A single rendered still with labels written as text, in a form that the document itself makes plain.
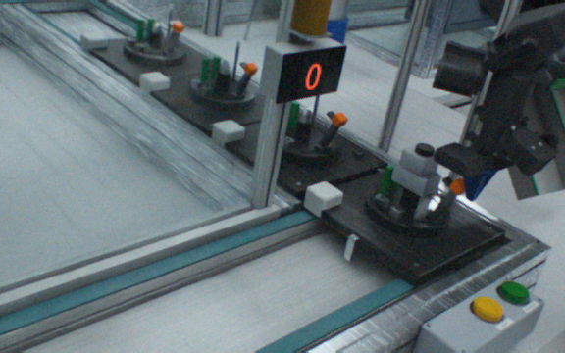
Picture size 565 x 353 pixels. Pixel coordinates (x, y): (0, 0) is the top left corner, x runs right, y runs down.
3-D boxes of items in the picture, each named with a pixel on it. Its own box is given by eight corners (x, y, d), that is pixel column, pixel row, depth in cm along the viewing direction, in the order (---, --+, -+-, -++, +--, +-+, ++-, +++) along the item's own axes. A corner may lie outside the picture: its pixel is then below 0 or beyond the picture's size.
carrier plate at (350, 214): (502, 241, 115) (507, 230, 114) (415, 287, 100) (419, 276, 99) (392, 176, 130) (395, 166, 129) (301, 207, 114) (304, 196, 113)
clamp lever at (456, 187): (443, 217, 110) (470, 186, 105) (436, 221, 108) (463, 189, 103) (429, 200, 111) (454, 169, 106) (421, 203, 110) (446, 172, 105)
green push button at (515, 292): (530, 303, 101) (535, 292, 100) (516, 312, 98) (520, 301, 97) (506, 287, 103) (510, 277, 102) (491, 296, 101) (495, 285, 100)
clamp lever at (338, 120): (330, 148, 125) (349, 119, 120) (322, 150, 123) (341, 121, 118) (318, 133, 126) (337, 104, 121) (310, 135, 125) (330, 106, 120)
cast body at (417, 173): (437, 191, 111) (450, 153, 107) (421, 198, 108) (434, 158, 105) (397, 168, 116) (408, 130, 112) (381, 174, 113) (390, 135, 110)
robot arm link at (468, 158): (446, 107, 92) (486, 126, 89) (519, 87, 104) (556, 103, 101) (430, 161, 96) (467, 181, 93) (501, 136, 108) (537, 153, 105)
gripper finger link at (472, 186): (453, 155, 100) (488, 174, 97) (467, 150, 103) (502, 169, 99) (439, 196, 104) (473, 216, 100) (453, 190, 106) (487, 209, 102)
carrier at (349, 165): (386, 172, 131) (403, 112, 125) (295, 203, 115) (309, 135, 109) (299, 120, 145) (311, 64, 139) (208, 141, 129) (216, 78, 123)
